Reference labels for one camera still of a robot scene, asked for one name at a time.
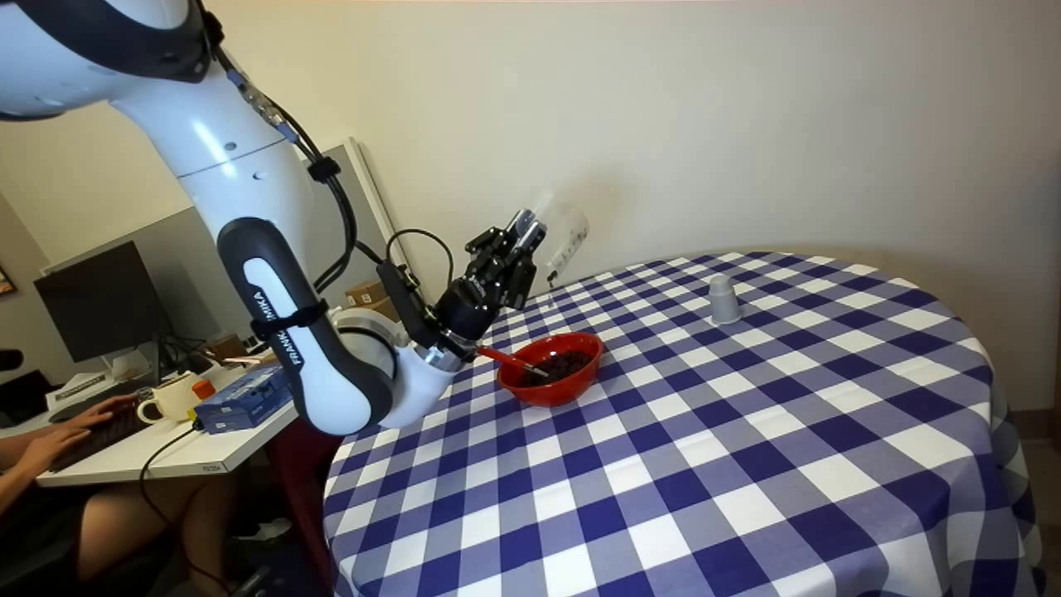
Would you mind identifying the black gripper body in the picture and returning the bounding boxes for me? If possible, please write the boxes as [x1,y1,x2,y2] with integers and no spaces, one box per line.
[430,265,515,349]

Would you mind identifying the person's forearm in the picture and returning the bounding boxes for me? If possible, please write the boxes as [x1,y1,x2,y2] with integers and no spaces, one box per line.
[0,435,50,519]

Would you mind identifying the red plastic bowl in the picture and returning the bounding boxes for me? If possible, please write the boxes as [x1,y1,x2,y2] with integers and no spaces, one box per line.
[495,331,606,413]

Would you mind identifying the person's hand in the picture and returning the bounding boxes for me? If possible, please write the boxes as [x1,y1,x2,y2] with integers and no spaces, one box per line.
[17,396,120,478]

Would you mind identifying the red plastic spoon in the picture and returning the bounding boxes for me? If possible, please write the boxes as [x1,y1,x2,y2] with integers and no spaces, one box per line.
[473,342,556,388]

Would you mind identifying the dark food pieces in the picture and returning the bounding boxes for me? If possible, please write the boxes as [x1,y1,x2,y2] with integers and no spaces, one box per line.
[518,349,593,385]

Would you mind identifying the clear plastic cup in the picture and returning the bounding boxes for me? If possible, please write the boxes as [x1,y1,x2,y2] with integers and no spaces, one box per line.
[707,273,743,330]

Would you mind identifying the dark red cabinet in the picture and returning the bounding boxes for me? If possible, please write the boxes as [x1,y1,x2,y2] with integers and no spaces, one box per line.
[267,419,344,560]

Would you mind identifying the blue cardboard box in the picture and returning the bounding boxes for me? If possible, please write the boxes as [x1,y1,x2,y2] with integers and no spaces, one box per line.
[194,361,296,435]

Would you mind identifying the blue white checked tablecloth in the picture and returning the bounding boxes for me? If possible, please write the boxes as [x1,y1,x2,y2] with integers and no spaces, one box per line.
[320,250,1047,597]

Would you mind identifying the grey desk partition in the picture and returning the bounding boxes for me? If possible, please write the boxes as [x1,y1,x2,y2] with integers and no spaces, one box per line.
[44,136,400,349]

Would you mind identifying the white mug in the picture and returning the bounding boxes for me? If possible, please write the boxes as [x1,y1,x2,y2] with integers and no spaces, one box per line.
[132,371,202,433]

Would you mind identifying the white desk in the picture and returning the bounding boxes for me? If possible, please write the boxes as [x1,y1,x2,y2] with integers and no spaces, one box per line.
[0,319,304,495]

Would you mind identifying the black computer monitor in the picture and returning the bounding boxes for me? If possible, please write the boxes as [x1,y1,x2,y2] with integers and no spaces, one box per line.
[29,238,176,367]

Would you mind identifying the black keyboard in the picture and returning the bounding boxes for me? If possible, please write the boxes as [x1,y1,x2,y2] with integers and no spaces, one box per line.
[48,382,157,475]

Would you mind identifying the person's bare leg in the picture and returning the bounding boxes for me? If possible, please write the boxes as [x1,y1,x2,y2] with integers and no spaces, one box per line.
[72,475,242,592]

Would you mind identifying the black desk device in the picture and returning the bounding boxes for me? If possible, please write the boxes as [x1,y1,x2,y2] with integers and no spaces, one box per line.
[0,344,52,433]

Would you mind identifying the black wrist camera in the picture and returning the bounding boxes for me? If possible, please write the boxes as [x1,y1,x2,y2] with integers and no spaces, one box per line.
[375,260,448,349]

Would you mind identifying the black desk cable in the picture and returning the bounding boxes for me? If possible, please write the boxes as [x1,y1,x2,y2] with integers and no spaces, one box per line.
[137,415,239,597]

